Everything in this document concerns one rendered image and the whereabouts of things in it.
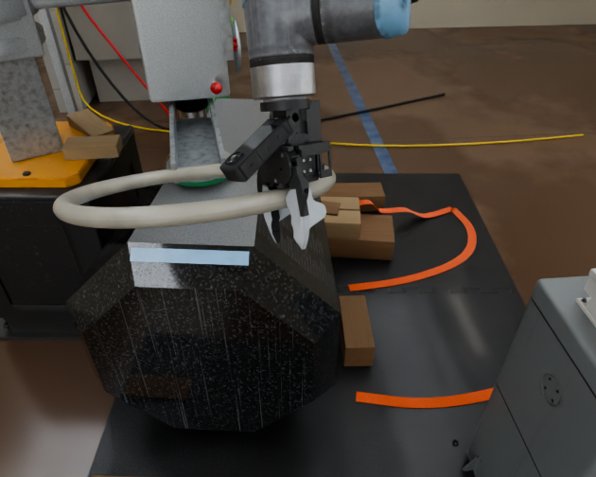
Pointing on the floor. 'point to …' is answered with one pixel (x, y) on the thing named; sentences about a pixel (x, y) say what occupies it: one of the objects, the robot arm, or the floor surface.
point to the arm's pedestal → (551, 395)
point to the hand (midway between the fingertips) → (285, 238)
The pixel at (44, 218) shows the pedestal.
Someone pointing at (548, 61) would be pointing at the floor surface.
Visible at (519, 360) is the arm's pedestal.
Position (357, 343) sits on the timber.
